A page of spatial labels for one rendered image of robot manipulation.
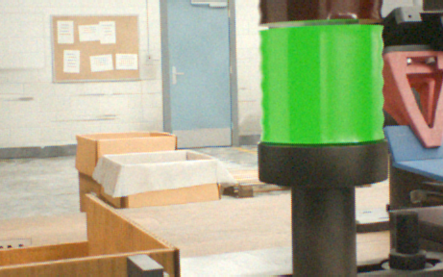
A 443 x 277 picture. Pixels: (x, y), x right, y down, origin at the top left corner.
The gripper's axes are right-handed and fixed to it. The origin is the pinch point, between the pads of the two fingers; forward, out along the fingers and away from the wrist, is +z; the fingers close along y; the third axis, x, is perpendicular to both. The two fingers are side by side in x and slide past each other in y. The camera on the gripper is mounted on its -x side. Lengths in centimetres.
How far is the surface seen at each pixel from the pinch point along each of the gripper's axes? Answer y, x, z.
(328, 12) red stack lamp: 34.2, -27.0, 7.5
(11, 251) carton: -16.7, -31.2, 1.4
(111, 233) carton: -7.3, -24.7, 3.1
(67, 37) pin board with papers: -932, 164, -499
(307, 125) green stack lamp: 32.6, -27.7, 10.3
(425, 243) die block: 12.9, -11.6, 10.6
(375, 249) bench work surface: -15.4, 2.0, 5.4
